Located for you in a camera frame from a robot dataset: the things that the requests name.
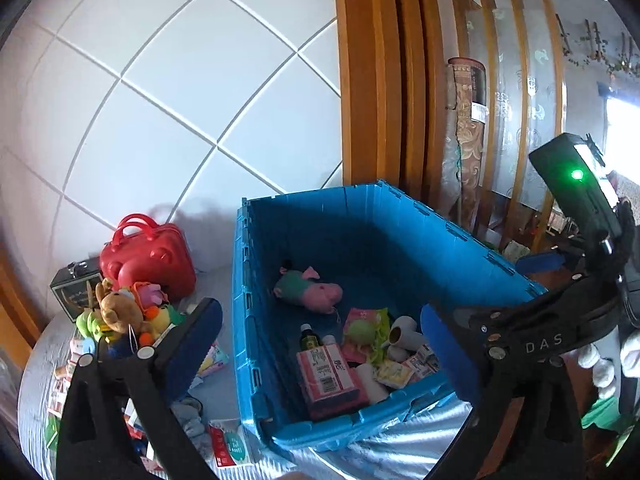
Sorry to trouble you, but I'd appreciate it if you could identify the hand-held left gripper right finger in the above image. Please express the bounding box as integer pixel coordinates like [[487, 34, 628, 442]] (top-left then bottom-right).
[[420, 304, 584, 480]]

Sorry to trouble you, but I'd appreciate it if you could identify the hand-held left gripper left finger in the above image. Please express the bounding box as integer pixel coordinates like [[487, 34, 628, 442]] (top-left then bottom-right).
[[55, 297, 224, 480]]

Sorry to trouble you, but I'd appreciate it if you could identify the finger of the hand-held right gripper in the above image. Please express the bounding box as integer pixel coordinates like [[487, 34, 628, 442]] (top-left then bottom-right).
[[515, 240, 601, 276], [467, 272, 623, 361]]

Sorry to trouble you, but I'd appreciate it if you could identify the white and blue medicine box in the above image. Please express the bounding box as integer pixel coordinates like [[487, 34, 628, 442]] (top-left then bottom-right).
[[402, 345, 441, 376]]

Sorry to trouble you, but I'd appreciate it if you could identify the white plush toy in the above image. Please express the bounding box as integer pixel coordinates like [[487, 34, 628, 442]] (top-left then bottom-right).
[[387, 316, 431, 363]]

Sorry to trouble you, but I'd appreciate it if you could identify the yellow sachet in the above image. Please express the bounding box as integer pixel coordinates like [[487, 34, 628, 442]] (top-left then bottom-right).
[[376, 360, 413, 388]]

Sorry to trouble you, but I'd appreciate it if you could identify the green wet wipes packet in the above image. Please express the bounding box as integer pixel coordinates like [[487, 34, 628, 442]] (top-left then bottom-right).
[[370, 307, 392, 366]]

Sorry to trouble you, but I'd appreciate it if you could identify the white tissue roll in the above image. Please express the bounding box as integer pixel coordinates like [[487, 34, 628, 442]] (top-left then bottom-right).
[[356, 362, 390, 403]]

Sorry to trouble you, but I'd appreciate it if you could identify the pink wet wipes packet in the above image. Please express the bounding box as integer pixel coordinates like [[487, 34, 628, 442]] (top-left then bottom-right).
[[341, 307, 383, 366]]

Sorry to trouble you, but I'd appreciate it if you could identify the dark glass bottle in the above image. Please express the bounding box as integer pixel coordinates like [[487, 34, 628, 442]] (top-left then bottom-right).
[[299, 323, 321, 352]]

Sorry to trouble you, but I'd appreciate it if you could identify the white tissue pack red print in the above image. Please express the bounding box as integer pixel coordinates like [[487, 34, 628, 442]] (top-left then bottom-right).
[[296, 344, 371, 421]]

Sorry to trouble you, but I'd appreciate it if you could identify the blue plastic bin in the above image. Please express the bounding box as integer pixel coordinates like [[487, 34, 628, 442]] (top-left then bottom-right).
[[232, 180, 550, 453]]

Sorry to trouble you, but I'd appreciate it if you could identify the pig plush teal shirt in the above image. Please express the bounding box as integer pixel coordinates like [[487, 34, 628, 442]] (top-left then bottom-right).
[[272, 260, 345, 313]]

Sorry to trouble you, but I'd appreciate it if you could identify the silver covered desktop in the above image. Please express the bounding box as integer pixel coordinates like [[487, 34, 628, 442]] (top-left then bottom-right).
[[17, 265, 481, 480]]

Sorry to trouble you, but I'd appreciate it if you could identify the person's right hand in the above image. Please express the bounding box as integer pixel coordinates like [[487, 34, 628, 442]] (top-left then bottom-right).
[[575, 329, 640, 401]]

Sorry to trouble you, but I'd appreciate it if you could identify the pastel patterned packet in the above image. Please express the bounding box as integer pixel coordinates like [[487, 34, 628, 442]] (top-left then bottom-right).
[[197, 342, 230, 376]]

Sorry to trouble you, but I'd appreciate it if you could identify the white and green bag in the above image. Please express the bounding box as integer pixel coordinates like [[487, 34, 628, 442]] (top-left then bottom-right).
[[502, 241, 531, 263]]

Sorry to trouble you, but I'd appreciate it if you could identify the yellow and orange plush toy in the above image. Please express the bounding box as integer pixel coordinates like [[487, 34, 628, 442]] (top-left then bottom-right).
[[145, 307, 187, 346]]

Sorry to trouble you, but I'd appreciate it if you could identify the grey cloth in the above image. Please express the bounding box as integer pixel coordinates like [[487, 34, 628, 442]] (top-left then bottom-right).
[[172, 397, 206, 456]]

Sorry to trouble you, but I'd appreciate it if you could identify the brown plush toy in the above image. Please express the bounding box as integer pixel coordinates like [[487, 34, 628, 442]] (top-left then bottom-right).
[[95, 280, 146, 333]]

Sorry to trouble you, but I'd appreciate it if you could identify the white red green packet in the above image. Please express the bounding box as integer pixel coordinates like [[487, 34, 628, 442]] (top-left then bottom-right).
[[207, 420, 251, 468]]

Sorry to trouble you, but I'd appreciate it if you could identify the red handbag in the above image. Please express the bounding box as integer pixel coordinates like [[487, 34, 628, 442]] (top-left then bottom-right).
[[99, 213, 197, 301]]

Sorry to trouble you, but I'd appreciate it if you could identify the rolled patterned carpet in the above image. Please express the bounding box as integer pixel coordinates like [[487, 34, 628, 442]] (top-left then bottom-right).
[[442, 56, 488, 233]]

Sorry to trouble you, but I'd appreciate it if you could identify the green plastic bag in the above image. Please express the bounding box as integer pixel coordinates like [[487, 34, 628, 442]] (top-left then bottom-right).
[[580, 395, 633, 466]]

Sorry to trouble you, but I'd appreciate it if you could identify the pile of small medicine boxes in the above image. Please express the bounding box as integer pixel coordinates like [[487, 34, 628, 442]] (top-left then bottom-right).
[[44, 337, 168, 473]]

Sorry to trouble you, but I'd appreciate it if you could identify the dark gift box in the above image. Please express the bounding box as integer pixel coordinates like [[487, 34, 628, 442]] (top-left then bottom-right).
[[50, 255, 105, 322]]

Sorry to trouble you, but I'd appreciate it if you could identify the hanging vine decoration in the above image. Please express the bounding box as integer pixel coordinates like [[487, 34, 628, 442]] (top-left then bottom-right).
[[560, 15, 640, 78]]

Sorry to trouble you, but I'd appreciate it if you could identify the wooden door frame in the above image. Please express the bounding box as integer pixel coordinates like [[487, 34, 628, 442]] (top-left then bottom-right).
[[332, 0, 448, 211]]

